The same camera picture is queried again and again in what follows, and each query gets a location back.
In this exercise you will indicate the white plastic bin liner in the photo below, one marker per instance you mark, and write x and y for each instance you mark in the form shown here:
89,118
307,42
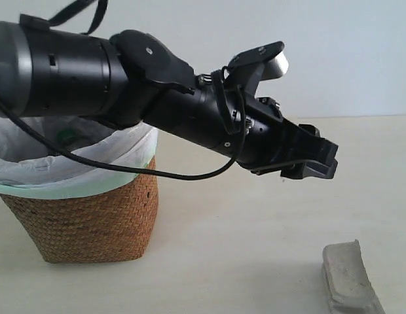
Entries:
29,170

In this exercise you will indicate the brown pulp cardboard tray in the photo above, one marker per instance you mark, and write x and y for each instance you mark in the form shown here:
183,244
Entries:
346,283

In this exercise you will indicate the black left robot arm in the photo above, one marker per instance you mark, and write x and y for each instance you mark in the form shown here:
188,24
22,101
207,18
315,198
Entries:
132,77

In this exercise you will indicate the woven wicker trash basket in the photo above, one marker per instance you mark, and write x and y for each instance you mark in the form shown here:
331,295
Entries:
115,226

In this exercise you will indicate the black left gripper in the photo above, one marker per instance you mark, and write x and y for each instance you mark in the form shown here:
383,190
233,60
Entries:
270,145

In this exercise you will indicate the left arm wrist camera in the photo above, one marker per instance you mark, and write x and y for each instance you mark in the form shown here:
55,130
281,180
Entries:
248,68

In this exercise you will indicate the clear bottle green label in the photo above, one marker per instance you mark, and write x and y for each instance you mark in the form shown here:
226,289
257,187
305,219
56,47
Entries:
67,137

